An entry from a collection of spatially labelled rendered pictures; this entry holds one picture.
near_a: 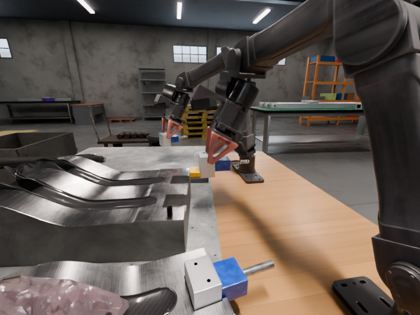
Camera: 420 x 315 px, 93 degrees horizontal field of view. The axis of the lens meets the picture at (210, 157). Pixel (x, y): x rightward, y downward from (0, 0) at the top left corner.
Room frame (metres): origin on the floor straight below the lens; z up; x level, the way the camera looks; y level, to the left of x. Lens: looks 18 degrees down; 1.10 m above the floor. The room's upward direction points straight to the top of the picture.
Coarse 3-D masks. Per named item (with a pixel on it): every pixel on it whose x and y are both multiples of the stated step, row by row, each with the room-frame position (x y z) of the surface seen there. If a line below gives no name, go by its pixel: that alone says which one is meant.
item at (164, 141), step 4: (164, 132) 0.88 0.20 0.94; (160, 136) 0.86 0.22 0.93; (164, 136) 0.84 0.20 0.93; (172, 136) 0.87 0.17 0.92; (176, 136) 0.87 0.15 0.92; (180, 136) 0.90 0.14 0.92; (184, 136) 0.91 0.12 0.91; (160, 140) 0.86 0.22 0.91; (164, 140) 0.84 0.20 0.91; (168, 140) 0.85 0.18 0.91; (172, 140) 0.86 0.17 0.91; (176, 140) 0.87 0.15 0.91; (160, 144) 0.87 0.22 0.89; (164, 144) 0.84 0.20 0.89; (168, 144) 0.85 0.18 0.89
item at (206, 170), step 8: (200, 152) 0.49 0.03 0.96; (208, 152) 0.49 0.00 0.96; (200, 160) 0.45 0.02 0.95; (224, 160) 0.46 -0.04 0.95; (232, 160) 0.49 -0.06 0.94; (240, 160) 0.49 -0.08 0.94; (248, 160) 0.49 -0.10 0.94; (200, 168) 0.46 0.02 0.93; (208, 168) 0.45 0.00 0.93; (216, 168) 0.46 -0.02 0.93; (224, 168) 0.46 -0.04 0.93; (208, 176) 0.45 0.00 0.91
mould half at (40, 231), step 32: (0, 192) 0.32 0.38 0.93; (96, 192) 0.41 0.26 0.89; (128, 192) 0.41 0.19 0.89; (160, 192) 0.40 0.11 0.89; (0, 224) 0.29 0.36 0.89; (32, 224) 0.29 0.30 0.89; (64, 224) 0.29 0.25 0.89; (96, 224) 0.30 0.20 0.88; (128, 224) 0.30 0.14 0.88; (160, 224) 0.30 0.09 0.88; (0, 256) 0.29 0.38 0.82; (32, 256) 0.29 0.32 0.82; (64, 256) 0.29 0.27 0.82; (96, 256) 0.29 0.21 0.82; (128, 256) 0.30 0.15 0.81; (160, 256) 0.30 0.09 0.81
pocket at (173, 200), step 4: (168, 196) 0.40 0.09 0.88; (172, 196) 0.40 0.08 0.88; (176, 196) 0.40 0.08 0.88; (180, 196) 0.40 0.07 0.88; (184, 196) 0.39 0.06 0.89; (164, 200) 0.37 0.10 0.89; (168, 200) 0.40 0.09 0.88; (172, 200) 0.40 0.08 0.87; (176, 200) 0.40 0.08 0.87; (180, 200) 0.40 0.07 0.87; (184, 200) 0.39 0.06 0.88; (164, 204) 0.37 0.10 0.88; (168, 204) 0.40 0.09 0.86; (172, 204) 0.40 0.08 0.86; (176, 204) 0.40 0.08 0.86; (180, 204) 0.40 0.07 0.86; (184, 204) 0.38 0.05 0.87
